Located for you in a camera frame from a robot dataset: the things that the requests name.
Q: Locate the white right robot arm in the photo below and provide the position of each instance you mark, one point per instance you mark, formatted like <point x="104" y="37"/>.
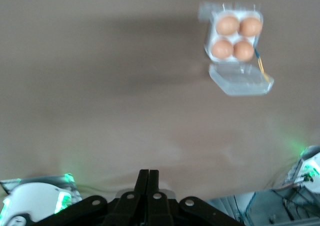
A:
<point x="310" y="161"/>

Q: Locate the clear plastic egg box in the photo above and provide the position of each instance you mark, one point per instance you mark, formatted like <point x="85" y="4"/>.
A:
<point x="240" y="83"/>

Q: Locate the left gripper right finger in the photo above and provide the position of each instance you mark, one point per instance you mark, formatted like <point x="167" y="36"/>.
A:
<point x="157" y="208"/>

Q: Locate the brown egg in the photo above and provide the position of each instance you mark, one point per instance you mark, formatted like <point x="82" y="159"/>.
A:
<point x="222" y="48"/>
<point x="227" y="25"/>
<point x="250" y="26"/>
<point x="243" y="50"/>

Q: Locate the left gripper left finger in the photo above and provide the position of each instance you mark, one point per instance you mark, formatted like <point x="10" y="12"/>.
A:
<point x="132" y="208"/>

